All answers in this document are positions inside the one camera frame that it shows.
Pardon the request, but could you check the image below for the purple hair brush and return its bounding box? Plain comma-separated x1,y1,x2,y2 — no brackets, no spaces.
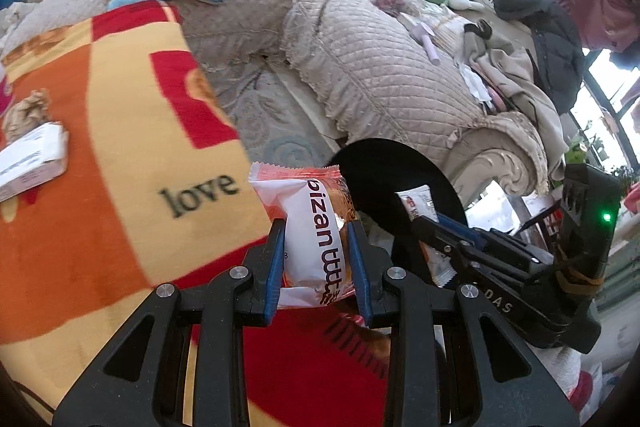
409,22,440,66

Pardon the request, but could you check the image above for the beige paper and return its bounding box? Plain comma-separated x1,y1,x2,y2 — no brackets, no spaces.
2,89,51,144

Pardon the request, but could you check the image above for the black down jacket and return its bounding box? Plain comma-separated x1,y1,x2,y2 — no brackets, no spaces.
492,0,585,115

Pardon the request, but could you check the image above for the orange red love blanket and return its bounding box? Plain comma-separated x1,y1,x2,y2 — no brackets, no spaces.
1,1,270,426

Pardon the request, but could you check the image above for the black trash bin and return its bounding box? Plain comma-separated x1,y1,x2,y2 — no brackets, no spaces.
329,138,468,283

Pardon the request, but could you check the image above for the beige coat on sofa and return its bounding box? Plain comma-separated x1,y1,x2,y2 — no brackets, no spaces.
463,20,568,181

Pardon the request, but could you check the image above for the white orange snack wrapper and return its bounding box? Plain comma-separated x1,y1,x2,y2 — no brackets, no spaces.
248,162,357,309

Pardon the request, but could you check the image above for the beige tufted sofa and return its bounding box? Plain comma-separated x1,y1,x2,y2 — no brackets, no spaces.
1,0,555,199

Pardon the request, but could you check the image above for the white medicine box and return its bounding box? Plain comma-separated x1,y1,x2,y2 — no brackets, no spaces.
0,122,68,202

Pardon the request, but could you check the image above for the clear blue plastic wrapper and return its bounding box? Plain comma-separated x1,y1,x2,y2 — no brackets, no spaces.
397,184,457,288

